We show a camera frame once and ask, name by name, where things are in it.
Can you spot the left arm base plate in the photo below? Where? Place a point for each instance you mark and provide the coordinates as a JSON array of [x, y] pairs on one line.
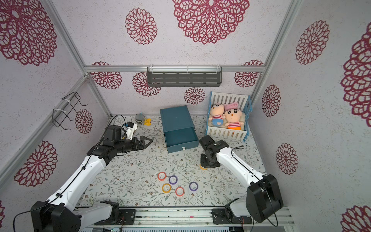
[[124, 217]]

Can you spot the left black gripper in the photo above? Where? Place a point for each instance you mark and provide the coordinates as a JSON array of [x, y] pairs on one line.
[[142, 145]]

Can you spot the black-haired plush doll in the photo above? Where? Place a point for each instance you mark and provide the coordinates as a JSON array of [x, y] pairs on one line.
[[233, 117]]

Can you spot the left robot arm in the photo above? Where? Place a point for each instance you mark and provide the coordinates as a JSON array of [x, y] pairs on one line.
[[58, 212]]

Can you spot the grey shark toy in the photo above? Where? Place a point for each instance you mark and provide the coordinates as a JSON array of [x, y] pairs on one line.
[[140, 118]]

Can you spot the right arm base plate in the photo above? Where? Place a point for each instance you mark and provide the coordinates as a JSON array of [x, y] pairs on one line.
[[223, 216]]

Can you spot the black wire wall rack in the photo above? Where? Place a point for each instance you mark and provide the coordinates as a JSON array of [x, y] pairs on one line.
[[69, 105]]

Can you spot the grey wall shelf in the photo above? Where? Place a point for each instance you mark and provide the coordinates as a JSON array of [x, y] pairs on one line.
[[184, 77]]

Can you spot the red tape roll upper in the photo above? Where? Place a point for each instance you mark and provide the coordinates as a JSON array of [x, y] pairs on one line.
[[161, 176]]

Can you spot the white blue toy crib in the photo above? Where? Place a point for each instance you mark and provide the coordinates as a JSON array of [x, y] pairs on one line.
[[244, 104]]

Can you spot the red tape roll lower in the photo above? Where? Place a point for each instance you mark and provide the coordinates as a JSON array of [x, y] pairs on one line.
[[179, 191]]

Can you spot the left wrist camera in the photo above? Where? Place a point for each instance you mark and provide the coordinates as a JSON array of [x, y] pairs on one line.
[[116, 132]]

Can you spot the yellow duck toy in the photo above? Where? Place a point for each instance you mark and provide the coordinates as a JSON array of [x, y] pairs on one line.
[[147, 122]]

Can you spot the teal three-drawer cabinet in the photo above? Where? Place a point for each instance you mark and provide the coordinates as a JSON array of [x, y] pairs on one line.
[[178, 128]]

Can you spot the aluminium rail frame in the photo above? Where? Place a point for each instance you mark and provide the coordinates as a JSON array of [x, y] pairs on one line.
[[195, 219]]

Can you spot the purple tape roll right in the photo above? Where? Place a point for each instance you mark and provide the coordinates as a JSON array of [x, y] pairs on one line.
[[193, 186]]

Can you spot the pink plush doll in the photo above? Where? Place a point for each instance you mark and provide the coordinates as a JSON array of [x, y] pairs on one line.
[[216, 116]]

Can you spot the red tape roll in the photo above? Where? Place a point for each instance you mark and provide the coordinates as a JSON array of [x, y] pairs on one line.
[[161, 176], [179, 191]]

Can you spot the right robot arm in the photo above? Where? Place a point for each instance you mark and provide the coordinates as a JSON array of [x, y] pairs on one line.
[[263, 196]]

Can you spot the purple tape roll left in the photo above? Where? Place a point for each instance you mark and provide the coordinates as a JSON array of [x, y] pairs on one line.
[[173, 180]]

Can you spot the purple tape roll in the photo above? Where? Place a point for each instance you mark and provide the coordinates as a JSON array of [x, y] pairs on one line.
[[173, 180], [193, 186]]

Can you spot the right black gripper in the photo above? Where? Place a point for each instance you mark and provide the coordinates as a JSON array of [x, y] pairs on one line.
[[209, 164]]

